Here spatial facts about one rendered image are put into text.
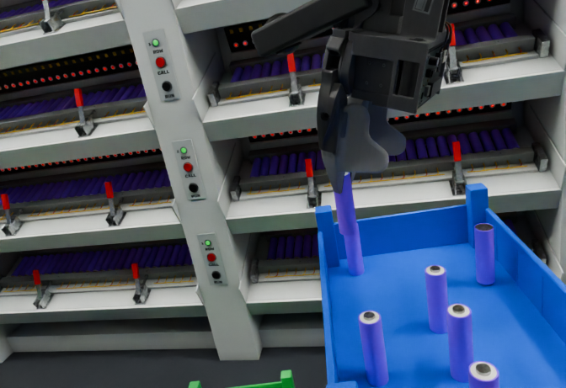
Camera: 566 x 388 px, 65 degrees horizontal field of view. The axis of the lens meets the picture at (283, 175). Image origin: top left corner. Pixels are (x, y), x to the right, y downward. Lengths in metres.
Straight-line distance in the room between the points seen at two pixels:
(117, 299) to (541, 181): 0.92
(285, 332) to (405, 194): 0.43
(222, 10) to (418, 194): 0.47
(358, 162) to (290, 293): 0.62
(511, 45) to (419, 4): 0.52
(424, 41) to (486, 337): 0.26
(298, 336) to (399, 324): 0.62
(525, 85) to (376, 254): 0.39
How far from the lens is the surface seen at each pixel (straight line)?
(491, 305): 0.49
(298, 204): 0.87
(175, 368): 1.14
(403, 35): 0.36
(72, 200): 1.12
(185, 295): 1.06
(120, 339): 1.25
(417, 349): 0.44
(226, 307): 1.01
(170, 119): 0.86
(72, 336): 1.32
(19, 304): 1.32
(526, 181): 0.89
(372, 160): 0.38
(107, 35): 0.90
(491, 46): 0.85
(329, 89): 0.36
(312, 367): 1.03
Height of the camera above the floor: 0.70
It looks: 19 degrees down
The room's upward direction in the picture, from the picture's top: 11 degrees counter-clockwise
